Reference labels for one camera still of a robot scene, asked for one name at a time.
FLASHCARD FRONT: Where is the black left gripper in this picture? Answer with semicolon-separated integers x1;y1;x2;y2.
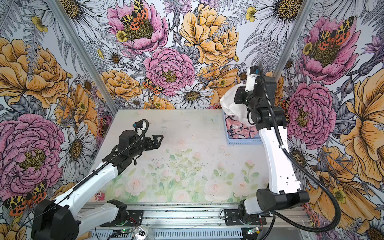
129;135;164;158

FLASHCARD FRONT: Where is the white t-shirt with robot print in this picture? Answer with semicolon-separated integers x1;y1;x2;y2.
220;84;248;125

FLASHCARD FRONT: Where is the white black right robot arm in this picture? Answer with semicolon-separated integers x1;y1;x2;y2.
234;74;310;225

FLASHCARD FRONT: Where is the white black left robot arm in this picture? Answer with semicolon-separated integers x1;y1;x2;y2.
31;130;164;240

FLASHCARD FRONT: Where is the light blue perforated laundry basket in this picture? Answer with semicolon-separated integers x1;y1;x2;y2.
223;112;263;145

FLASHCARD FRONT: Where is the pink patterned garment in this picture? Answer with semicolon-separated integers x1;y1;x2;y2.
225;114;259;139

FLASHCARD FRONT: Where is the silver round can top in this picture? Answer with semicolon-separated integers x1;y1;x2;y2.
133;225;155;240

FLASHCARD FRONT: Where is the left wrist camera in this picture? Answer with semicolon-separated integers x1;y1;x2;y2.
133;121;145;130

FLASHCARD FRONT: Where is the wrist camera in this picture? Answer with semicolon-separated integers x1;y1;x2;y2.
133;121;145;130
245;66;259;92

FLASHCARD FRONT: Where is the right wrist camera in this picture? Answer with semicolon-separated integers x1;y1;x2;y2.
245;66;259;92

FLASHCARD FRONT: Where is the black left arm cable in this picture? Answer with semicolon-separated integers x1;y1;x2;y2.
20;119;150;229

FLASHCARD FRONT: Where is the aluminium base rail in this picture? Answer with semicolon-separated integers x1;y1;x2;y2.
80;202;311;229

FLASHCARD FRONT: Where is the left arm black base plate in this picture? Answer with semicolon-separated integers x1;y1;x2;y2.
101;210;144;227

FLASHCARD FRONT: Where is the grey slotted cable duct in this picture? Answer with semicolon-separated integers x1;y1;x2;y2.
90;228;243;240

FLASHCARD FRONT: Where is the right aluminium corner post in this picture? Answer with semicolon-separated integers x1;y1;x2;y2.
273;1;314;82

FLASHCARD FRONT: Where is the aluminium corner post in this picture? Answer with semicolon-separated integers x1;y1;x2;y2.
273;1;314;82
47;1;119;115

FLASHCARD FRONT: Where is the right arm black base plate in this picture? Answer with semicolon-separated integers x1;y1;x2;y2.
220;209;267;226

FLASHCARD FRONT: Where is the left aluminium corner post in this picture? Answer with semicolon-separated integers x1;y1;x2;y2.
47;1;119;115

